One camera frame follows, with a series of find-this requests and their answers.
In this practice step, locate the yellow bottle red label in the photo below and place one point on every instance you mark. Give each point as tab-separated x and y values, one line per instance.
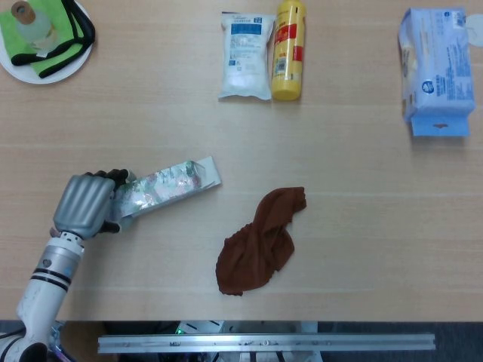
288	53

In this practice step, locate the white plastic pouch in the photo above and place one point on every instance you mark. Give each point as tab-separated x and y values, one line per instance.
245	56

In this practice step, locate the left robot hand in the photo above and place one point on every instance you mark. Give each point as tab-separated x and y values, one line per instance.
85	205

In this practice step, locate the brown cloth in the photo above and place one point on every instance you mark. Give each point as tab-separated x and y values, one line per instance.
264	245

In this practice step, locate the blue tissue pack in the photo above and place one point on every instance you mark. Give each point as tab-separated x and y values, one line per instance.
437	71

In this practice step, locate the shiny floral snack packet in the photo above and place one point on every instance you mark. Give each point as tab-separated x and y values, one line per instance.
162	190

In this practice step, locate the white round plate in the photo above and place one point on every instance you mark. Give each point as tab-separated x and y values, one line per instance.
49	56

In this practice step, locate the aluminium rail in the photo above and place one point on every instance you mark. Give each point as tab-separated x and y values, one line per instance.
264	344

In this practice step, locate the frosted glass bottle wooden cap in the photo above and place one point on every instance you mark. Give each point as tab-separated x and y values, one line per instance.
35	26

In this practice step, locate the green towel black trim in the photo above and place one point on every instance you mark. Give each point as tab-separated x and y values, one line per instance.
56	37

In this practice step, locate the white round coaster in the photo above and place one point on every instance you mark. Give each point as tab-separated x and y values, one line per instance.
476	30

